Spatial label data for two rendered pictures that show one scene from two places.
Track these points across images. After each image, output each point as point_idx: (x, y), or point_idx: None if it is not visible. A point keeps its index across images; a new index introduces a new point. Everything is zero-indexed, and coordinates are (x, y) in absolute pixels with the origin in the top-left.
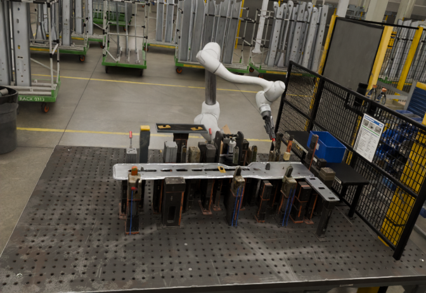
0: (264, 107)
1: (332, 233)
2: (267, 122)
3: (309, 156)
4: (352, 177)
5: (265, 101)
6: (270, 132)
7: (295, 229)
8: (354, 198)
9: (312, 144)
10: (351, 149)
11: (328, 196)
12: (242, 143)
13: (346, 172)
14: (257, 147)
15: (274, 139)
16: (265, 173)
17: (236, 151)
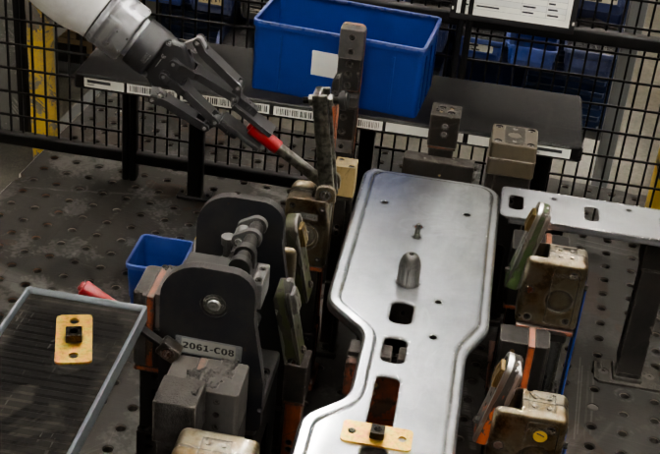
0: (124, 10)
1: (611, 335)
2: (180, 78)
3: (348, 128)
4: (550, 115)
5: None
6: (226, 118)
7: (577, 419)
8: (539, 179)
9: (357, 69)
10: (443, 17)
11: (657, 228)
12: (284, 247)
13: (505, 106)
14: (302, 219)
15: (278, 140)
16: (448, 303)
17: (298, 302)
